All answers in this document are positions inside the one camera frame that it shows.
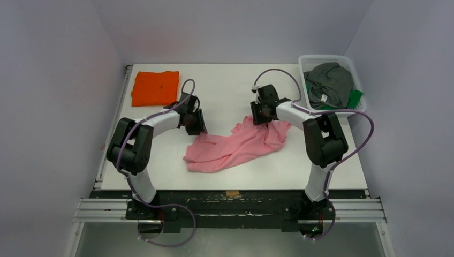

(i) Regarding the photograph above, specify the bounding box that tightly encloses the grey t shirt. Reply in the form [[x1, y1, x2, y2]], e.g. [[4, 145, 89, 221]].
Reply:
[[303, 62, 354, 109]]

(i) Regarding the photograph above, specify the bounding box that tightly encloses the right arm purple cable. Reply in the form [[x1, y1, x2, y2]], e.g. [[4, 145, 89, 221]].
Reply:
[[252, 68, 375, 242]]

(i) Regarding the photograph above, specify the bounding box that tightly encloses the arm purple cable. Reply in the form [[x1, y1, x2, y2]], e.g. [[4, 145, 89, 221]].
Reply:
[[115, 78, 198, 248], [252, 68, 375, 242]]

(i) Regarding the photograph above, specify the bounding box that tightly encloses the green t shirt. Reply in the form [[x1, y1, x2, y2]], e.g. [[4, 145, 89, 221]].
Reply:
[[305, 81, 363, 110]]

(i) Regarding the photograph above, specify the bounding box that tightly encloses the white plastic basket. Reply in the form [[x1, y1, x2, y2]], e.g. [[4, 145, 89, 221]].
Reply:
[[298, 55, 366, 112]]

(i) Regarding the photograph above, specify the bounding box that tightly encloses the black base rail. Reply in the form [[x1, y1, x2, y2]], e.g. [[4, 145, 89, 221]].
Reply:
[[83, 190, 374, 236]]

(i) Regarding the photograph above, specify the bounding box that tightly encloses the brown tape piece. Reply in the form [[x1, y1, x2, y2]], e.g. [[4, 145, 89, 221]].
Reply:
[[225, 190, 240, 198]]

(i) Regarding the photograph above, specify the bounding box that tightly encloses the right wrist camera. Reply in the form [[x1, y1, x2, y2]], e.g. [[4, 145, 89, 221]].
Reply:
[[251, 85, 263, 94]]

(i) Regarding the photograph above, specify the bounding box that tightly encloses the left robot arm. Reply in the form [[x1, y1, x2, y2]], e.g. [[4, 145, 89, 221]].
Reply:
[[106, 93, 207, 219]]

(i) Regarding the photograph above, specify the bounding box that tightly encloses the pink t shirt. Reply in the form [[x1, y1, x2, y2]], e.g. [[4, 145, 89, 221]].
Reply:
[[183, 116, 292, 173]]

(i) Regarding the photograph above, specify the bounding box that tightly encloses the folded orange t shirt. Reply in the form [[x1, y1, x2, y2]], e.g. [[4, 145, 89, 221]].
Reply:
[[131, 71, 179, 107]]

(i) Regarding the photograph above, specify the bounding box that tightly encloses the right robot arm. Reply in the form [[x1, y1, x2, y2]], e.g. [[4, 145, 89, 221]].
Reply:
[[250, 85, 349, 218]]

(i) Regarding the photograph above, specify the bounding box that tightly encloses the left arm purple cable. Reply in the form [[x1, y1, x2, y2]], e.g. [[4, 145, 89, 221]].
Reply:
[[115, 78, 198, 248]]

